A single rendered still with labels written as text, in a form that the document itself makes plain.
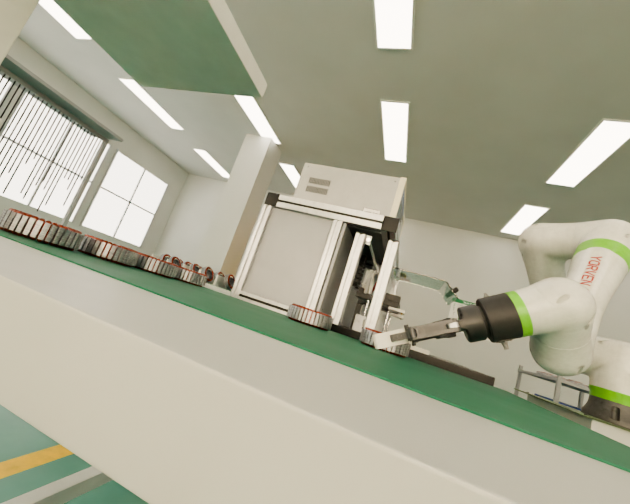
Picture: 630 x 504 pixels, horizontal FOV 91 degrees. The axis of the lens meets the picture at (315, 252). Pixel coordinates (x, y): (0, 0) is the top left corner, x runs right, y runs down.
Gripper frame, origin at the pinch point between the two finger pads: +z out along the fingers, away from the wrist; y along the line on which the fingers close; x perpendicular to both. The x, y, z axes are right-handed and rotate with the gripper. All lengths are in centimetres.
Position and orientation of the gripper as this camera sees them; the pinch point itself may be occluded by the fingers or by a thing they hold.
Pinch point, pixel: (386, 341)
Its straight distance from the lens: 74.3
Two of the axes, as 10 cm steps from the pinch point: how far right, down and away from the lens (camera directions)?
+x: -1.8, -9.1, 3.6
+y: 3.3, 2.9, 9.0
